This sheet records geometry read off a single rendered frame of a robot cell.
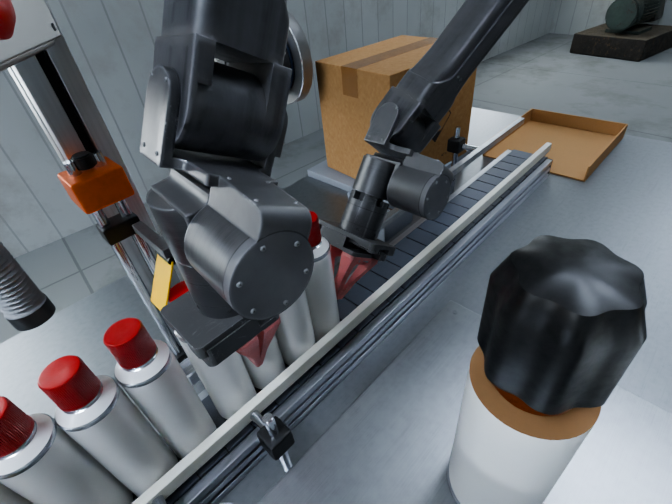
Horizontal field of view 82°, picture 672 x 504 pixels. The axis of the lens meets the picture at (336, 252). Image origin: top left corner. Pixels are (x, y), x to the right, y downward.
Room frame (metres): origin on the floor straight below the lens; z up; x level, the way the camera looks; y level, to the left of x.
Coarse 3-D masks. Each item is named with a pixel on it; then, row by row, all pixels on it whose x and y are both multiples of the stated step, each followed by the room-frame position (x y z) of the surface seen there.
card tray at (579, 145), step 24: (528, 120) 1.15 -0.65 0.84; (552, 120) 1.11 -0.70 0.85; (576, 120) 1.07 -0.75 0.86; (600, 120) 1.02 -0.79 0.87; (504, 144) 1.02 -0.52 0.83; (528, 144) 1.00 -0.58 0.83; (552, 144) 0.98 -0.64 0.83; (576, 144) 0.96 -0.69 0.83; (600, 144) 0.94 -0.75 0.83; (552, 168) 0.85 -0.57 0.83; (576, 168) 0.83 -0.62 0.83
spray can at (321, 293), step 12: (312, 216) 0.38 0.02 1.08; (312, 228) 0.36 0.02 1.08; (312, 240) 0.36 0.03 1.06; (324, 240) 0.38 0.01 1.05; (324, 252) 0.36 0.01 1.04; (324, 264) 0.36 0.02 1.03; (312, 276) 0.35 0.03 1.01; (324, 276) 0.36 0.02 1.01; (312, 288) 0.35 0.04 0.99; (324, 288) 0.36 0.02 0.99; (312, 300) 0.35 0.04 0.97; (324, 300) 0.36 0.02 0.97; (336, 300) 0.37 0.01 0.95; (312, 312) 0.36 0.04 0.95; (324, 312) 0.35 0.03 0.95; (336, 312) 0.37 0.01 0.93; (312, 324) 0.36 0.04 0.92; (324, 324) 0.35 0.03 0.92; (336, 324) 0.36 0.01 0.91
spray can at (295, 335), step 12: (300, 300) 0.33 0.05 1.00; (288, 312) 0.32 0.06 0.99; (300, 312) 0.32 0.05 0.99; (288, 324) 0.32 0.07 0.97; (300, 324) 0.32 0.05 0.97; (276, 336) 0.33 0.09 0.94; (288, 336) 0.32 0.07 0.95; (300, 336) 0.32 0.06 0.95; (312, 336) 0.33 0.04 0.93; (288, 348) 0.32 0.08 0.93; (300, 348) 0.32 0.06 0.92; (288, 360) 0.32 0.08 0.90
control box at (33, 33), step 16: (16, 0) 0.34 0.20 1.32; (32, 0) 0.36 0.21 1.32; (16, 16) 0.33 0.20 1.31; (32, 16) 0.35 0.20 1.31; (48, 16) 0.38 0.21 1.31; (16, 32) 0.32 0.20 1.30; (32, 32) 0.34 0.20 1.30; (48, 32) 0.36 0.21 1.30; (0, 48) 0.29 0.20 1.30; (16, 48) 0.31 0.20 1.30; (32, 48) 0.33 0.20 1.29; (0, 64) 0.29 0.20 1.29
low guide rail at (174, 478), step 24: (528, 168) 0.75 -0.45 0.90; (408, 264) 0.46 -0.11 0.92; (384, 288) 0.42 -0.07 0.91; (360, 312) 0.38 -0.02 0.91; (336, 336) 0.34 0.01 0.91; (312, 360) 0.31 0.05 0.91; (288, 384) 0.28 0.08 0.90; (264, 408) 0.25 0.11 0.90; (216, 432) 0.22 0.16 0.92; (192, 456) 0.20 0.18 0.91; (168, 480) 0.18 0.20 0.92
